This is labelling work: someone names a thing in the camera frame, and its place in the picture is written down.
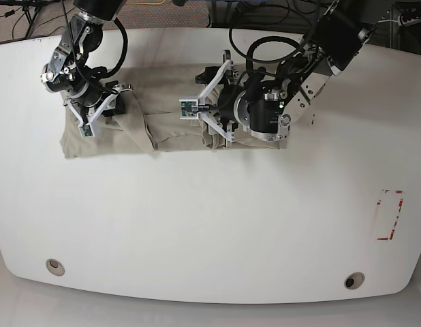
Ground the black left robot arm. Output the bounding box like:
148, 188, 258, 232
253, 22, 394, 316
180, 1, 394, 145

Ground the white power strip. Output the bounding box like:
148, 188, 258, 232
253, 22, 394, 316
398, 7, 421, 27

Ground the red tape marking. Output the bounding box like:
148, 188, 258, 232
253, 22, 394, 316
373, 189, 404, 241

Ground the right table grommet hole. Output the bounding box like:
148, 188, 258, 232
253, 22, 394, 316
344, 272, 365, 290

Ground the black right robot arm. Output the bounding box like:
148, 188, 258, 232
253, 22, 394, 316
40, 1, 132, 138

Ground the beige t-shirt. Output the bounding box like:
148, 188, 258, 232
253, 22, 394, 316
59, 64, 288, 161

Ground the left table grommet hole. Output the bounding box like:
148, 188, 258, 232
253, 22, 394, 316
46, 259, 65, 277

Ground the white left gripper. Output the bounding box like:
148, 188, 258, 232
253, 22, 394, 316
179, 50, 238, 149

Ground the table grommet hole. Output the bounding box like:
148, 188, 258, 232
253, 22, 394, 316
46, 259, 65, 277
344, 272, 365, 290

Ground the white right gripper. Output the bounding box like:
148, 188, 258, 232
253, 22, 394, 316
63, 83, 133, 138

